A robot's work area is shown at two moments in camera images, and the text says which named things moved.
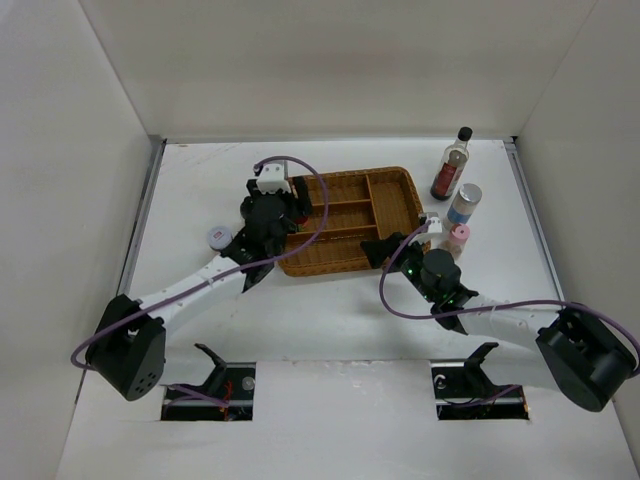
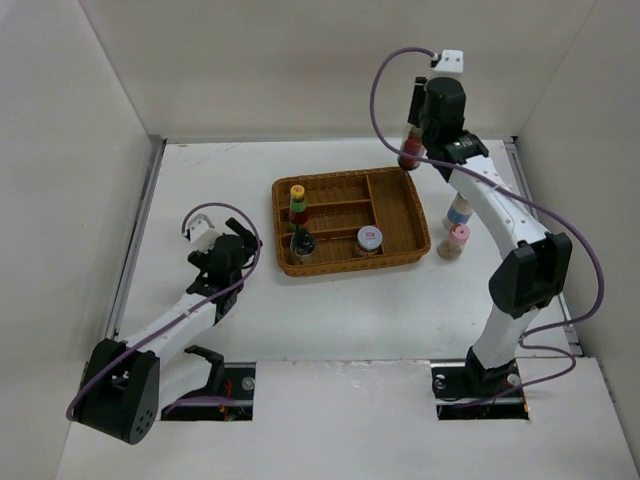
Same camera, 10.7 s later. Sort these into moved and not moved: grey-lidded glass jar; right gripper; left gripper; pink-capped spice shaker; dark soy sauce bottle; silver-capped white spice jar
Moved: dark soy sauce bottle; right gripper; left gripper; grey-lidded glass jar
Not moved: silver-capped white spice jar; pink-capped spice shaker
